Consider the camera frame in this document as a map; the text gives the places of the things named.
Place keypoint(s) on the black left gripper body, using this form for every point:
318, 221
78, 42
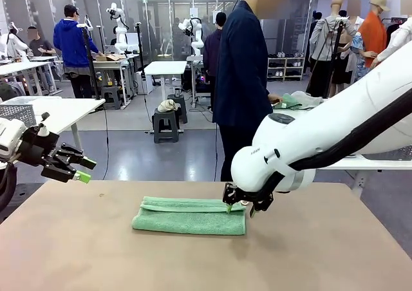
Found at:
38, 147

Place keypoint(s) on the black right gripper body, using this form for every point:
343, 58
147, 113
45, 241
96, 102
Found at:
252, 197

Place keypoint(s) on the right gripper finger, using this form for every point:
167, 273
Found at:
230, 194
264, 204

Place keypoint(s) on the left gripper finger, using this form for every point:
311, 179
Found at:
74, 152
61, 172

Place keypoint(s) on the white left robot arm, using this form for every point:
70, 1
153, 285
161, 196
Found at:
9, 139

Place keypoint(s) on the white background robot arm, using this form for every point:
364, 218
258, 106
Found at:
13, 44
119, 36
194, 43

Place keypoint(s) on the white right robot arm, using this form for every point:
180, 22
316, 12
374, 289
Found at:
354, 104

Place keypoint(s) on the grey perforated basket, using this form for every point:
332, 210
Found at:
16, 114

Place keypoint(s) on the person's right hand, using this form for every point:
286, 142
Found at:
275, 98

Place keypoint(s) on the white side table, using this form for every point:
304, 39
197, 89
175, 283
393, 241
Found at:
64, 110
370, 163

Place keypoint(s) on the grey plastic step stool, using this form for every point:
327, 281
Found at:
165, 127
183, 110
111, 94

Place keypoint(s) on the long white table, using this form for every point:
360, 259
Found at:
19, 68

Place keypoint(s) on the black tripod stand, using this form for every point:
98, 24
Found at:
90, 62

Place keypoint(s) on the white workbench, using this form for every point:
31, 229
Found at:
109, 64

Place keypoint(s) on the open cardboard box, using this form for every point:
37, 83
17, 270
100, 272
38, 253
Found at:
109, 58

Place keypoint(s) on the seated person dark shirt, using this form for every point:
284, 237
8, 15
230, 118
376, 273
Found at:
38, 46

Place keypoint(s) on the beige towel bundle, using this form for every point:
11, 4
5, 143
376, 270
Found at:
167, 106

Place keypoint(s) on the man in blue hoodie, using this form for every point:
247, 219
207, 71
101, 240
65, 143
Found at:
69, 40

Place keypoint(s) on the small dark cup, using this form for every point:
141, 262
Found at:
178, 93

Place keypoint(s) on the person in navy jacket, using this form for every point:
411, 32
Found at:
238, 78

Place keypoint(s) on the black pole stand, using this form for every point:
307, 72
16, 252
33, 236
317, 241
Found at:
139, 46

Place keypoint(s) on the white desk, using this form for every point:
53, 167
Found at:
167, 67

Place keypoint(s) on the white shoe rack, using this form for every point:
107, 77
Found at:
286, 69

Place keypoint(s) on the man in purple jacket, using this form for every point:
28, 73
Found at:
210, 52

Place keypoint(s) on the mannequin in grey shirt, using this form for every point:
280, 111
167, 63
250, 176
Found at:
322, 36

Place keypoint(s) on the black tripod with phone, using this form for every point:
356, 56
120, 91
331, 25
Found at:
336, 40

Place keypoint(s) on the mannequin in white shirt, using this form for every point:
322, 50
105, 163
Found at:
358, 24

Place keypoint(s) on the mannequin with white sleeve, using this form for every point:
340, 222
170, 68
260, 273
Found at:
399, 36

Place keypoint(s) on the rack with dark garments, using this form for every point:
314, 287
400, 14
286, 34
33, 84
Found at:
392, 30

